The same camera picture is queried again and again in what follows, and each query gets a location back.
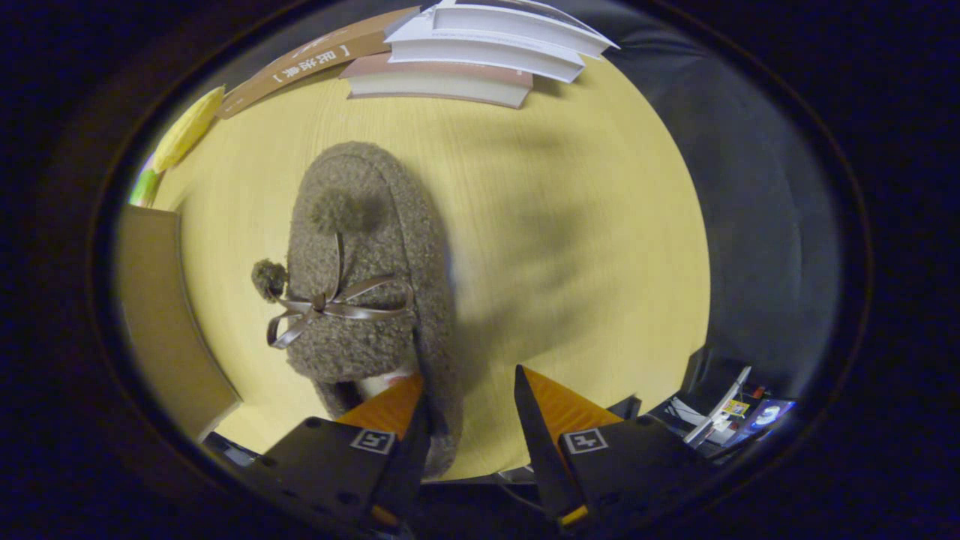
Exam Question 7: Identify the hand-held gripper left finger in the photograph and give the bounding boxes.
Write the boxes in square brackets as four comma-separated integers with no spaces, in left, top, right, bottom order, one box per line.
[244,373,432,537]

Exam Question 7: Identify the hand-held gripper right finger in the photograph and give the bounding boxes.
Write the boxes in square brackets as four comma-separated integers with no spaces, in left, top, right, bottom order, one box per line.
[514,365,710,535]

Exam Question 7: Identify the brown fuzzy shoe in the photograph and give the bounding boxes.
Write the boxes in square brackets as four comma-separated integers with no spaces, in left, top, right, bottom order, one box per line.
[251,141,460,481]

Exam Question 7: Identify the beige fabric storage box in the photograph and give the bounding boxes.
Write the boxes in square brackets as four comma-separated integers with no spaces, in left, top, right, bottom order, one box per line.
[112,204,242,443]

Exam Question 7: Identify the dark clutter pile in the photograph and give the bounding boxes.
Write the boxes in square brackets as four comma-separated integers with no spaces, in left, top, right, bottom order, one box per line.
[607,345,800,451]

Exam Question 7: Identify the blue glowing screen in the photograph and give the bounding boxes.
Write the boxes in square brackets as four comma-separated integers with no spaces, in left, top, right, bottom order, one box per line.
[742,399,797,443]

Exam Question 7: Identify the pink cover book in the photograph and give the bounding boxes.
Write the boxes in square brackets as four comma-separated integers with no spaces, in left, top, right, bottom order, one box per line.
[339,52,535,110]

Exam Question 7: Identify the pink green plush toy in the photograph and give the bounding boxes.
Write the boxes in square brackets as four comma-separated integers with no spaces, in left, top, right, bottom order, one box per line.
[127,154,164,209]

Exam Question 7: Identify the yellow plush toy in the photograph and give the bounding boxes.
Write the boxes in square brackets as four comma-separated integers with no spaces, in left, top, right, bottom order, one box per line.
[152,85,226,175]

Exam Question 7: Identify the brown book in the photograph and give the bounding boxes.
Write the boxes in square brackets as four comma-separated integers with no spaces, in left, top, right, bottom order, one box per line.
[215,6,421,121]

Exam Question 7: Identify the white portrait cover book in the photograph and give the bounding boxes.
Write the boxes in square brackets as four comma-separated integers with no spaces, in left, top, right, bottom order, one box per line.
[384,0,620,59]

